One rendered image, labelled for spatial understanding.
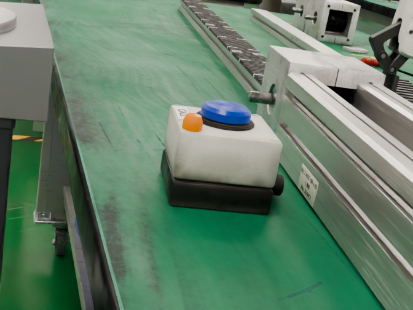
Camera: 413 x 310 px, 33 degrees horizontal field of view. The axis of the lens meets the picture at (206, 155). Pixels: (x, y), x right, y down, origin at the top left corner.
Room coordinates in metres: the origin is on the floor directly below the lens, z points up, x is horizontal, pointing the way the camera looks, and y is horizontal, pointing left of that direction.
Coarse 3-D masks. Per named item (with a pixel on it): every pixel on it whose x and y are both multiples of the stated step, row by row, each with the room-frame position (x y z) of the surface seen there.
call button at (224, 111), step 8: (208, 104) 0.52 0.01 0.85; (216, 104) 0.53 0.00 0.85; (224, 104) 0.53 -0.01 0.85; (232, 104) 0.54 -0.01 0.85; (200, 112) 0.53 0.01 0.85; (208, 112) 0.52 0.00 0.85; (216, 112) 0.51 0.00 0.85; (224, 112) 0.51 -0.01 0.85; (232, 112) 0.51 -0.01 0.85; (240, 112) 0.52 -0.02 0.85; (248, 112) 0.52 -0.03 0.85; (216, 120) 0.51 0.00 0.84; (224, 120) 0.51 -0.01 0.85; (232, 120) 0.51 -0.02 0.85; (240, 120) 0.51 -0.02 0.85; (248, 120) 0.52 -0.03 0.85
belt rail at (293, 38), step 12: (252, 12) 1.82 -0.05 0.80; (264, 12) 1.78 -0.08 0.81; (264, 24) 1.70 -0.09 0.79; (276, 24) 1.58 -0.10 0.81; (288, 24) 1.61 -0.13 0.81; (276, 36) 1.56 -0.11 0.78; (288, 36) 1.46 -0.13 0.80; (300, 36) 1.42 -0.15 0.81; (300, 48) 1.39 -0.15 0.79; (312, 48) 1.30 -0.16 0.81; (324, 48) 1.30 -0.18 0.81
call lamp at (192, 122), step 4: (188, 116) 0.49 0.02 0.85; (192, 116) 0.49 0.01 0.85; (196, 116) 0.49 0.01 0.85; (200, 116) 0.49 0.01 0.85; (184, 120) 0.49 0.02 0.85; (188, 120) 0.49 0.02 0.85; (192, 120) 0.49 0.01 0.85; (196, 120) 0.49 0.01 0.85; (200, 120) 0.49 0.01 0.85; (184, 124) 0.49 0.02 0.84; (188, 124) 0.49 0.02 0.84; (192, 124) 0.49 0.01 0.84; (196, 124) 0.49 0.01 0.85; (200, 124) 0.49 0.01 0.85; (184, 128) 0.49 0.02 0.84; (188, 128) 0.49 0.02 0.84; (192, 128) 0.49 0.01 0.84; (196, 128) 0.49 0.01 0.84; (200, 128) 0.49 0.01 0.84
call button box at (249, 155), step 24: (168, 120) 0.55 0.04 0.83; (168, 144) 0.53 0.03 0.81; (192, 144) 0.48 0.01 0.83; (216, 144) 0.49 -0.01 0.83; (240, 144) 0.49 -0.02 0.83; (264, 144) 0.50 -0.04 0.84; (168, 168) 0.51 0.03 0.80; (192, 168) 0.49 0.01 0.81; (216, 168) 0.49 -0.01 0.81; (240, 168) 0.49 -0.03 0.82; (264, 168) 0.50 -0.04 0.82; (168, 192) 0.49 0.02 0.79; (192, 192) 0.49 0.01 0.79; (216, 192) 0.49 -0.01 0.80; (240, 192) 0.49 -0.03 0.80; (264, 192) 0.50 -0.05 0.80
